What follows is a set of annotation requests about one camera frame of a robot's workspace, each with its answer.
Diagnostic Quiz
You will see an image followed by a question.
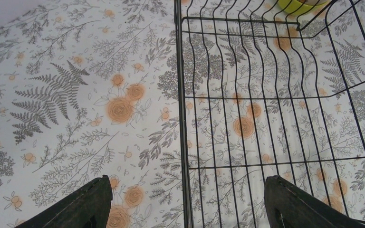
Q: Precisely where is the yellow-green bowl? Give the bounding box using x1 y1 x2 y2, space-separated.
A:
277 0 330 16

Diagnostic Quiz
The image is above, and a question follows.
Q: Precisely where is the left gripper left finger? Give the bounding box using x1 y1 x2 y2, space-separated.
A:
18 175 113 228

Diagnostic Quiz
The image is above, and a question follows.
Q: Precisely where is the black wire dish rack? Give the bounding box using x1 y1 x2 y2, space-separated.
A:
174 0 365 228

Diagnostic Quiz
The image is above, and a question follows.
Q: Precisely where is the floral tablecloth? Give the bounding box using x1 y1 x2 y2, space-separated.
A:
0 0 365 228

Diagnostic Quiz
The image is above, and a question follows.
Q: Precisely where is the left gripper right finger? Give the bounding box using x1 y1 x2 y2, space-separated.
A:
264 175 365 228

